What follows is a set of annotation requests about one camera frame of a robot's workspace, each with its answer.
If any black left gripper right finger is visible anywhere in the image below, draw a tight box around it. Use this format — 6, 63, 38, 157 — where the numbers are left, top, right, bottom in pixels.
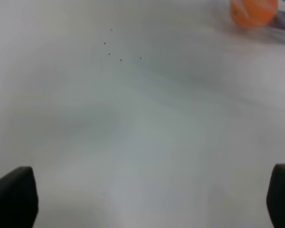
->
266, 164, 285, 228

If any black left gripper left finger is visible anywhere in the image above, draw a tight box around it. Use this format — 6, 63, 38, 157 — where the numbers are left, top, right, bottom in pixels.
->
0, 166, 38, 228

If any clear zip bag blue seal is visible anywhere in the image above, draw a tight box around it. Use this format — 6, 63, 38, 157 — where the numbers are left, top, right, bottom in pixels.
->
211, 0, 285, 44

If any orange round fruit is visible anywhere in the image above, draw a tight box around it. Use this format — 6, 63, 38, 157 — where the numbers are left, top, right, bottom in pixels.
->
230, 0, 278, 29

